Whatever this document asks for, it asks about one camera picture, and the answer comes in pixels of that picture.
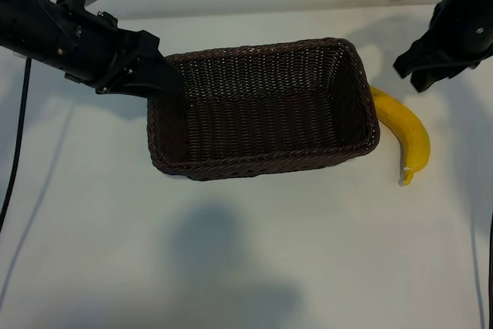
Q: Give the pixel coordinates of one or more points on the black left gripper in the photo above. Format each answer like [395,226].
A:
[100,51]

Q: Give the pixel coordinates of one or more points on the dark brown woven basket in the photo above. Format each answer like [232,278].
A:
[262,128]

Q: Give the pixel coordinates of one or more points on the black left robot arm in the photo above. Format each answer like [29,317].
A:
[27,24]

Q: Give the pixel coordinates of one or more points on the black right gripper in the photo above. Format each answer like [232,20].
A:
[462,28]

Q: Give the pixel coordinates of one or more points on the yellow banana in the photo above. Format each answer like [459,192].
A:
[412,132]

